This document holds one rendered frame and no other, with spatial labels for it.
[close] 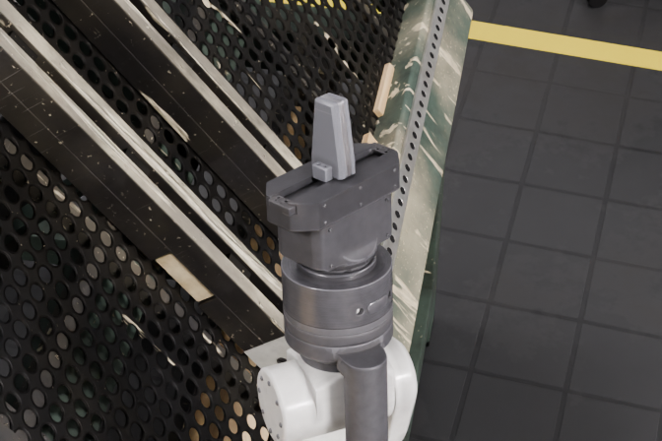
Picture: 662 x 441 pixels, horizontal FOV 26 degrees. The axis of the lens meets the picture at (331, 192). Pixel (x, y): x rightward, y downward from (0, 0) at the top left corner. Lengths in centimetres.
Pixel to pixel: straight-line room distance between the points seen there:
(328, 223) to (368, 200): 4
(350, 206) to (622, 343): 210
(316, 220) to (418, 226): 107
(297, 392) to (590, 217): 229
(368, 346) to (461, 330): 199
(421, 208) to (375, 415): 104
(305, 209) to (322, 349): 13
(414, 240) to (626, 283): 123
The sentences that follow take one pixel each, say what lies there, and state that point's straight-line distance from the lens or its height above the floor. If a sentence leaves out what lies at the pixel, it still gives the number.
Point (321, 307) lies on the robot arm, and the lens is 110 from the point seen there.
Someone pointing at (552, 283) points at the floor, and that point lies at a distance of 323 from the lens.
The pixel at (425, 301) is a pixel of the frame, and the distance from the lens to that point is 292.
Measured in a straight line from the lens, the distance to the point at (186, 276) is 169.
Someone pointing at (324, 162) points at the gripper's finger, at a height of 160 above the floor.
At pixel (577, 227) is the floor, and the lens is 337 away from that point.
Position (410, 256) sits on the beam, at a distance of 207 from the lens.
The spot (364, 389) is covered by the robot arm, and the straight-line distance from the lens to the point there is 112.
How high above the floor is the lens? 232
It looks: 43 degrees down
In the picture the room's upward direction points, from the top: straight up
